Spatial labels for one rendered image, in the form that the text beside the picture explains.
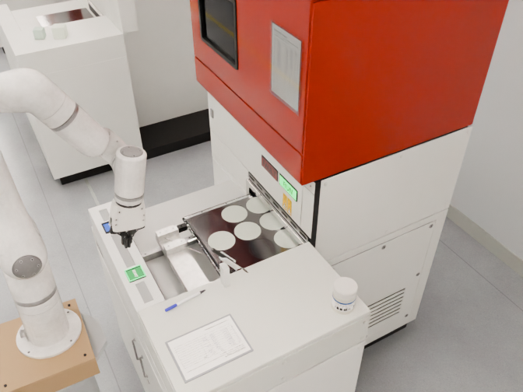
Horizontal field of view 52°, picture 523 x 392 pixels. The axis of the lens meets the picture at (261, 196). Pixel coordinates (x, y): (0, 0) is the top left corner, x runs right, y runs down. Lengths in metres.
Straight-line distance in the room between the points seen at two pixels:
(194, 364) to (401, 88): 1.02
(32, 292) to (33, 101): 0.55
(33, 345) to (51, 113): 0.75
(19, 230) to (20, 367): 0.47
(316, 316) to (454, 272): 1.70
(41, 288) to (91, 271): 1.61
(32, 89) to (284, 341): 0.94
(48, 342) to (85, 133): 0.67
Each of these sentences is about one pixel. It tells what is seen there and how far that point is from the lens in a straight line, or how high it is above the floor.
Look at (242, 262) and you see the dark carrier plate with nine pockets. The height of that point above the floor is 0.90.
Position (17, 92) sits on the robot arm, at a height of 1.68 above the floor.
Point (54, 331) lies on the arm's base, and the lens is 1.72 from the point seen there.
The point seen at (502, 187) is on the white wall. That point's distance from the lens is 3.21.
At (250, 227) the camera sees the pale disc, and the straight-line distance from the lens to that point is 1.99.
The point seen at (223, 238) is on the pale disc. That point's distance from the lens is 1.96.
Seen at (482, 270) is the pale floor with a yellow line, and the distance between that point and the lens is 3.31.
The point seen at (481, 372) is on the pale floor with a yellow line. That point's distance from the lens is 2.86.
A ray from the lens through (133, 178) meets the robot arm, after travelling 1.50.
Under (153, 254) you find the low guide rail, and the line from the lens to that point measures 2.01.
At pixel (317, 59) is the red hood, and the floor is 1.64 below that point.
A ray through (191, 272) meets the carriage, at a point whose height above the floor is 0.88.
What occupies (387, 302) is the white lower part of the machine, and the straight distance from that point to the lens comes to 2.51.
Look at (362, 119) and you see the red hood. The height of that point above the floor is 1.41.
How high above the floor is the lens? 2.26
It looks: 40 degrees down
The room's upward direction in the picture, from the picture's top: straight up
